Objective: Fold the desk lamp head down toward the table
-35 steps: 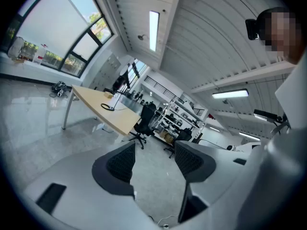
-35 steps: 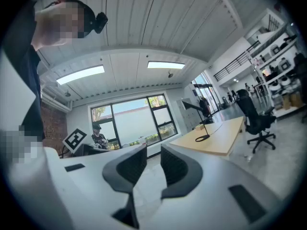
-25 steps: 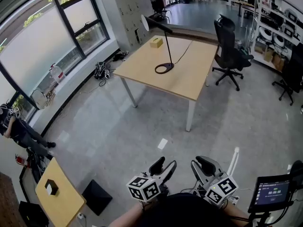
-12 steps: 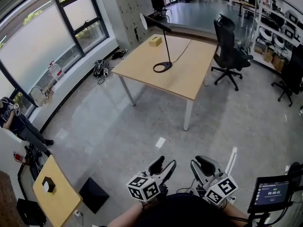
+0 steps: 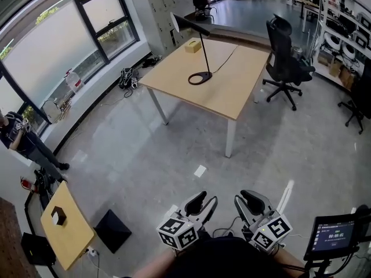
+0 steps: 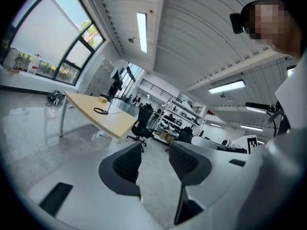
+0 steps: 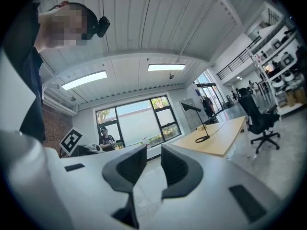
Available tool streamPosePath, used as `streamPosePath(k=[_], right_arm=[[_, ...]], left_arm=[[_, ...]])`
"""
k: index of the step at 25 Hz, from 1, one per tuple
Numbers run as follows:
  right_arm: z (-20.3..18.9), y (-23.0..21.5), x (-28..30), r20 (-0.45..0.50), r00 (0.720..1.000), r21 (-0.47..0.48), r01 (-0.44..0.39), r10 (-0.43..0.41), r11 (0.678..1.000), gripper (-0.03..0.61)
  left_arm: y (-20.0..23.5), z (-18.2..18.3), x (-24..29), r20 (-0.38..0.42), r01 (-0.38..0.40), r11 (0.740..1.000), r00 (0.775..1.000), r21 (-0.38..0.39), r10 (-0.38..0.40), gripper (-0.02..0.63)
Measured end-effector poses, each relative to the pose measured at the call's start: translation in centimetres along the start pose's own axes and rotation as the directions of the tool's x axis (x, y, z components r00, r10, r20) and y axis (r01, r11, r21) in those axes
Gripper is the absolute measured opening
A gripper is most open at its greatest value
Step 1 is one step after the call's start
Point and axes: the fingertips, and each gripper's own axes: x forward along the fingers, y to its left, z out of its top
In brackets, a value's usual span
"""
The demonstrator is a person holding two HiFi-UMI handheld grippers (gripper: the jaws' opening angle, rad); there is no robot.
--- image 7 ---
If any black office chair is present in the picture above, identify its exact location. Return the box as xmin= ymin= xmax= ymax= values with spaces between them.
xmin=237 ymin=87 xmax=281 ymax=154

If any person's head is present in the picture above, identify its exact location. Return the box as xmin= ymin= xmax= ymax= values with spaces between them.
xmin=35 ymin=0 xmax=99 ymax=54

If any black lamp cable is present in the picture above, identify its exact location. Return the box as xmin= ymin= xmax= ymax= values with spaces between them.
xmin=207 ymin=122 xmax=226 ymax=138

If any light wooden table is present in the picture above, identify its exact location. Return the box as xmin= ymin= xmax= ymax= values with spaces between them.
xmin=171 ymin=115 xmax=248 ymax=158

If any black stair railing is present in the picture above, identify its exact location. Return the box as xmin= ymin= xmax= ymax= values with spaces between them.
xmin=216 ymin=35 xmax=262 ymax=80

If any white storage shelf rack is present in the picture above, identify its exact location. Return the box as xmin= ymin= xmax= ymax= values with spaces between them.
xmin=248 ymin=24 xmax=307 ymax=116

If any large black-framed window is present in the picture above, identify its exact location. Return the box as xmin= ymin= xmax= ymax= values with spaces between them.
xmin=93 ymin=95 xmax=183 ymax=151

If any black head-worn camera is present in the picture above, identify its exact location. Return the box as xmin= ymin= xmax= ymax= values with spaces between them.
xmin=95 ymin=15 xmax=111 ymax=38

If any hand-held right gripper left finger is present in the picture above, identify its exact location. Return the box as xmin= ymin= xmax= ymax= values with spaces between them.
xmin=102 ymin=144 xmax=148 ymax=229

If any black desk lamp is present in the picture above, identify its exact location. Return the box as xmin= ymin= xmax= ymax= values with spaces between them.
xmin=180 ymin=102 xmax=211 ymax=144

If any long ceiling light panel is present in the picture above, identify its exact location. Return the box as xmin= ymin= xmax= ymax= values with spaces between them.
xmin=60 ymin=70 xmax=108 ymax=91
xmin=147 ymin=63 xmax=187 ymax=72

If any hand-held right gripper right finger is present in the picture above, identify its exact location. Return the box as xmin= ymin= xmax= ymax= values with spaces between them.
xmin=160 ymin=144 xmax=204 ymax=199

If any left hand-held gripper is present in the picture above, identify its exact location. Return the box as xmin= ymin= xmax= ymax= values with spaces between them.
xmin=59 ymin=126 xmax=104 ymax=157

